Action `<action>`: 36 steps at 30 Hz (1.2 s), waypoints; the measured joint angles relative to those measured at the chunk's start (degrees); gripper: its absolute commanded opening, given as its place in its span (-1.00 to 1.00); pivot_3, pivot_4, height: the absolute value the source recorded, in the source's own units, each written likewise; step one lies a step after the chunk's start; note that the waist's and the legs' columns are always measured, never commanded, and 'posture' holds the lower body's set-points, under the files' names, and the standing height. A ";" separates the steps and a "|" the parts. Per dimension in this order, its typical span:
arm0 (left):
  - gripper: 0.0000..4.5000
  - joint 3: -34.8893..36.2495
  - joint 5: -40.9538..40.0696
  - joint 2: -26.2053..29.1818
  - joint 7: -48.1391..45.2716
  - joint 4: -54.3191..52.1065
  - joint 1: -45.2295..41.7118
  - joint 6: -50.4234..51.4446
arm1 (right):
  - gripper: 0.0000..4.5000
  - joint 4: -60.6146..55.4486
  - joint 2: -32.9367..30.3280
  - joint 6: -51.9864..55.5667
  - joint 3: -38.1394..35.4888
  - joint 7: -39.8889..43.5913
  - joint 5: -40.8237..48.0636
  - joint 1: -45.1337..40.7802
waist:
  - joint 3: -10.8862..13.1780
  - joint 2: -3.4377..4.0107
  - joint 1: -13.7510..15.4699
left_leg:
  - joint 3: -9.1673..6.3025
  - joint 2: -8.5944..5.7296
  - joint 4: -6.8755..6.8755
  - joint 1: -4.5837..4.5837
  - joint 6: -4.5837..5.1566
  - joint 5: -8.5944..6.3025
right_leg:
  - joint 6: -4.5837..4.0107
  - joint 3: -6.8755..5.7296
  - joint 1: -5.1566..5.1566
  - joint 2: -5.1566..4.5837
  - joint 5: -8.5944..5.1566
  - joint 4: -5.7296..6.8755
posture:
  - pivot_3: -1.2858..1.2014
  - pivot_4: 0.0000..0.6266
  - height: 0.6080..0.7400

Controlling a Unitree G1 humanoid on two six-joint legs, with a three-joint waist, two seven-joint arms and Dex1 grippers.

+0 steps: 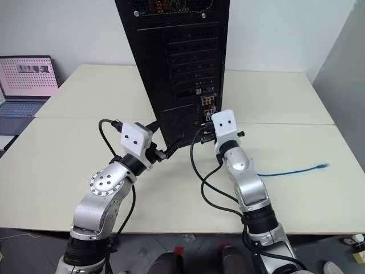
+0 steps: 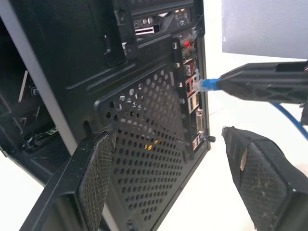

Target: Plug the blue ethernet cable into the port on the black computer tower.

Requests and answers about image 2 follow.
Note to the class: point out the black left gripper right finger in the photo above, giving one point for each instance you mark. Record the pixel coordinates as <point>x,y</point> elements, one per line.
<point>267,183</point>

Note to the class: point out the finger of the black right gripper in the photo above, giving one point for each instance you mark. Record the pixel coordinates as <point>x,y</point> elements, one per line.
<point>264,72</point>
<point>260,92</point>

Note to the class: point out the black computer tower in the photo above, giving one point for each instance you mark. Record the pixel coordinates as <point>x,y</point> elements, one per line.
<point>134,101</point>

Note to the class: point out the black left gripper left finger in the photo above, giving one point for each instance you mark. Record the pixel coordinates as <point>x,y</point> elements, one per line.
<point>79,183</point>

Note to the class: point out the grey flat panel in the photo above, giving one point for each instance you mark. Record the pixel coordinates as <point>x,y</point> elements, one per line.
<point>264,26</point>

